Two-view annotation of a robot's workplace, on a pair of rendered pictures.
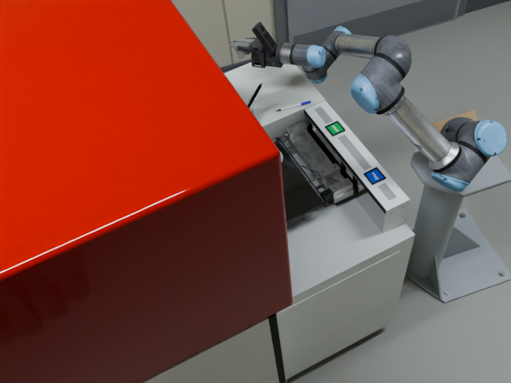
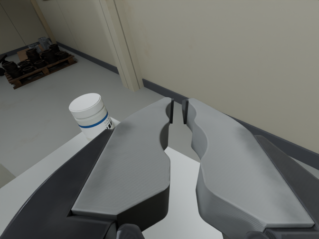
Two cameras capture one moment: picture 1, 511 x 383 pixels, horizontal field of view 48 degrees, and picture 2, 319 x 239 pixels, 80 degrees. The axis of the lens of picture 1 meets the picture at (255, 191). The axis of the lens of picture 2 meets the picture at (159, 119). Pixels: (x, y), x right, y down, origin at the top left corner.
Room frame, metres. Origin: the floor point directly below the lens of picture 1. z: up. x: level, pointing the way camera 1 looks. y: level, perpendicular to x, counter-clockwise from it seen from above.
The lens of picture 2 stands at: (1.68, -0.09, 1.25)
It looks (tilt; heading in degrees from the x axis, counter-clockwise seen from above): 38 degrees down; 70
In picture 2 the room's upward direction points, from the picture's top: 14 degrees counter-clockwise
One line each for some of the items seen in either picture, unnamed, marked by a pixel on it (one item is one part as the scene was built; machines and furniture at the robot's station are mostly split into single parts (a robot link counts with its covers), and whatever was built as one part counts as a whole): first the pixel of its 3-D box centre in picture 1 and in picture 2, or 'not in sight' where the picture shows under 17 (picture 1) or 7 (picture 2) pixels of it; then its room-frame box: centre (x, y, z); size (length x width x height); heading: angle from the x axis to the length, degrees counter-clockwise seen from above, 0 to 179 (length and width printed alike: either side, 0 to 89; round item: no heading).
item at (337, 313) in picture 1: (280, 233); not in sight; (1.36, -0.08, 0.41); 0.96 x 0.64 x 0.82; 20
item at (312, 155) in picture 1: (318, 163); not in sight; (1.36, -0.25, 0.87); 0.36 x 0.08 x 0.03; 20
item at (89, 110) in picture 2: not in sight; (93, 118); (1.67, 0.31, 1.01); 0.07 x 0.07 x 0.10
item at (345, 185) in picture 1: (341, 187); not in sight; (1.21, -0.30, 0.89); 0.08 x 0.03 x 0.03; 110
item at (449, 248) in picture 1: (457, 212); not in sight; (1.33, -0.86, 0.41); 0.51 x 0.44 x 0.82; 101
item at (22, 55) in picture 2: not in sight; (34, 49); (0.99, 6.09, 0.20); 1.33 x 0.92 x 0.39; 101
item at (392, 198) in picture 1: (352, 163); not in sight; (1.31, -0.37, 0.89); 0.55 x 0.09 x 0.14; 20
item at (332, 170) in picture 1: (328, 172); not in sight; (1.28, -0.28, 0.89); 0.08 x 0.03 x 0.03; 110
